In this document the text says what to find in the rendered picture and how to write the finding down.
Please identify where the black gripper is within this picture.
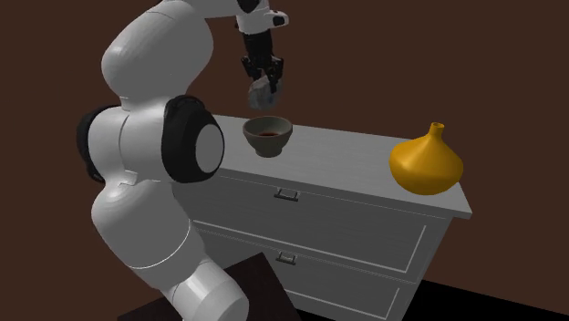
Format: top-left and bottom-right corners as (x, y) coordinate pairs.
(241, 27), (285, 95)

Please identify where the grey rock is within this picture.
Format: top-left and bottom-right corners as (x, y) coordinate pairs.
(247, 74), (281, 111)

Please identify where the grey bowl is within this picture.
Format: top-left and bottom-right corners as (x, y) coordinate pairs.
(242, 116), (294, 159)

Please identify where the grey chest of drawers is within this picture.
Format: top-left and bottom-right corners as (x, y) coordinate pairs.
(171, 114), (473, 321)

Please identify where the yellow gourd-shaped vase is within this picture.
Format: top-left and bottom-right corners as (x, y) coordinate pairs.
(388, 121), (465, 196)

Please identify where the dark robot stand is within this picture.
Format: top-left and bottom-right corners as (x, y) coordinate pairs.
(116, 251), (304, 321)

